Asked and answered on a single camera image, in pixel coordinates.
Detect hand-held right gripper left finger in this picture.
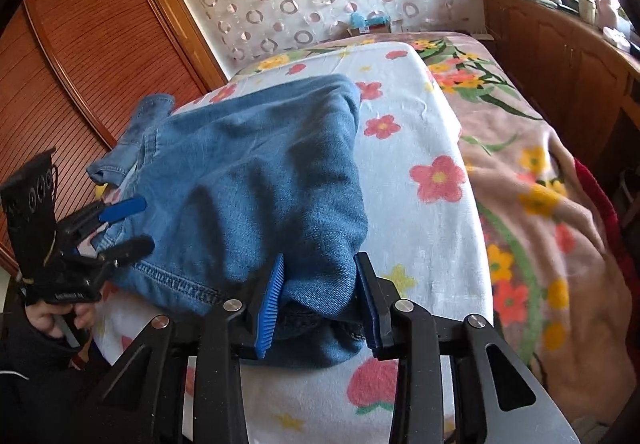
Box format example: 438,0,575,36
70,253,287,444

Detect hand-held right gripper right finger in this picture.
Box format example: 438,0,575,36
353,251,581,444

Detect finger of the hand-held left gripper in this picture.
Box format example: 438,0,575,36
65,196,148,240
75,234,156,273

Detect blue denim pants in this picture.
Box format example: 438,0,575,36
86,74,371,370

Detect person's left forearm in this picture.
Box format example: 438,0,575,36
0,314,126,444

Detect person's left hand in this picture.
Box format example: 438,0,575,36
25,302,96,339

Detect white floral bed sheet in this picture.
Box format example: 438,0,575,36
92,41,496,444

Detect wooden louvered wardrobe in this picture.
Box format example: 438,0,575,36
0,0,231,275

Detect pink floral blanket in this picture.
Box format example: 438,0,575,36
235,31,636,425

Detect red cloth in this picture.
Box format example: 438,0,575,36
572,159,640,295

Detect blue toy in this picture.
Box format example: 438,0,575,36
350,12,392,28

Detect wooden cabinet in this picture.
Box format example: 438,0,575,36
480,0,640,185

